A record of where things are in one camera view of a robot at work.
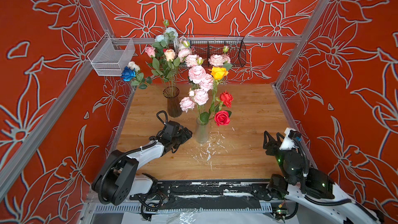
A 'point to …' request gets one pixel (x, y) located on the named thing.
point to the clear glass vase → (202, 131)
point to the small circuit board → (279, 213)
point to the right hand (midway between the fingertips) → (267, 133)
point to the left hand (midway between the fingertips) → (189, 135)
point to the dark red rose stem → (225, 99)
